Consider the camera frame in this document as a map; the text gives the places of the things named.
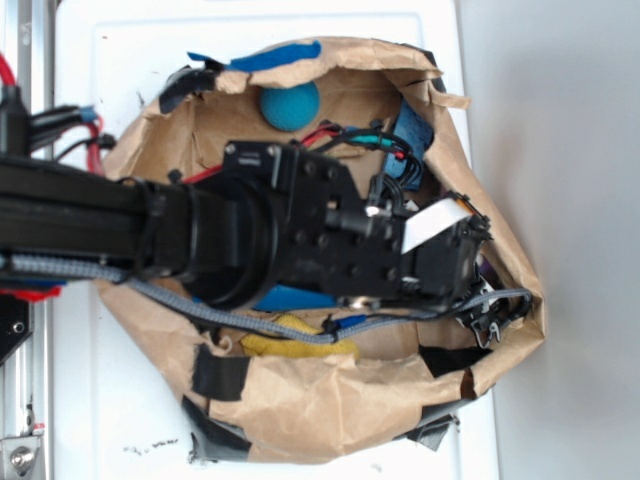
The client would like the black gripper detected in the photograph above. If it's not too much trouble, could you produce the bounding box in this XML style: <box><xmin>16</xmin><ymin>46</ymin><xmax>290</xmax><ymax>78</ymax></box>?
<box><xmin>272</xmin><ymin>144</ymin><xmax>494</xmax><ymax>314</ymax></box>

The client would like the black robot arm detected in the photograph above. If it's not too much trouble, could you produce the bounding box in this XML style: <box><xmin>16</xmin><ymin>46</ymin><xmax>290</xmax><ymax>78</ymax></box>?
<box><xmin>1</xmin><ymin>141</ymin><xmax>490</xmax><ymax>309</ymax></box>

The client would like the blue plastic bottle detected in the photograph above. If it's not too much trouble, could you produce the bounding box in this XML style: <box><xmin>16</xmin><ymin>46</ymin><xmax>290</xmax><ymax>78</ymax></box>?
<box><xmin>254</xmin><ymin>285</ymin><xmax>337</xmax><ymax>312</ymax></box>

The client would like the yellow cloth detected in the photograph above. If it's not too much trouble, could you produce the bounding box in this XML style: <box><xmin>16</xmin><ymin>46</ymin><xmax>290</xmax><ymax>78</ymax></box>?
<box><xmin>240</xmin><ymin>314</ymin><xmax>360</xmax><ymax>360</ymax></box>

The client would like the blue textured ball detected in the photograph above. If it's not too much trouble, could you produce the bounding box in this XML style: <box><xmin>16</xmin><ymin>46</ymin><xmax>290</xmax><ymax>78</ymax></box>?
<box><xmin>259</xmin><ymin>82</ymin><xmax>320</xmax><ymax>132</ymax></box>

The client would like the light blue sponge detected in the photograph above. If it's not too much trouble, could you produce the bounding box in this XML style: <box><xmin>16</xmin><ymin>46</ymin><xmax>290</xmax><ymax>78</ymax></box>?
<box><xmin>393</xmin><ymin>100</ymin><xmax>434</xmax><ymax>191</ymax></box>

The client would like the brown paper bag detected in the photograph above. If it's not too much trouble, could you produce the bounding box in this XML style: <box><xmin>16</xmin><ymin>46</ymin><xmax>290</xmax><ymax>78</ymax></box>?
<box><xmin>97</xmin><ymin>37</ymin><xmax>547</xmax><ymax>464</ymax></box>

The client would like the blue felt strip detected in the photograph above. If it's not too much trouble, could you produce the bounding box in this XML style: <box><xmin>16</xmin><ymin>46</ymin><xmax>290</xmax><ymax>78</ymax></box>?
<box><xmin>186</xmin><ymin>40</ymin><xmax>322</xmax><ymax>73</ymax></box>

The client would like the black mounting plate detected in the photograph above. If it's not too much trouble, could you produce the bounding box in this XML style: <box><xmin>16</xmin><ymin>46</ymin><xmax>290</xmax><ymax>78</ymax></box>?
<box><xmin>0</xmin><ymin>294</ymin><xmax>33</xmax><ymax>365</ymax></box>

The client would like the gray braided cable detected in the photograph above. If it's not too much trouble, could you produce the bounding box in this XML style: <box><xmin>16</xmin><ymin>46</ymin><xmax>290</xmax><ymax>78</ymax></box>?
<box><xmin>0</xmin><ymin>252</ymin><xmax>534</xmax><ymax>347</ymax></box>

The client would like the red cable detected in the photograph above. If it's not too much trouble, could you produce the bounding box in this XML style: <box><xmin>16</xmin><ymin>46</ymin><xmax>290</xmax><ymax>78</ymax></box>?
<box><xmin>0</xmin><ymin>52</ymin><xmax>109</xmax><ymax>176</ymax></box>

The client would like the aluminum frame rail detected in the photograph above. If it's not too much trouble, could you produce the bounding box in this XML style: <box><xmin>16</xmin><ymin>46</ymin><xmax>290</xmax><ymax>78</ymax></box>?
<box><xmin>1</xmin><ymin>1</ymin><xmax>55</xmax><ymax>479</ymax></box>

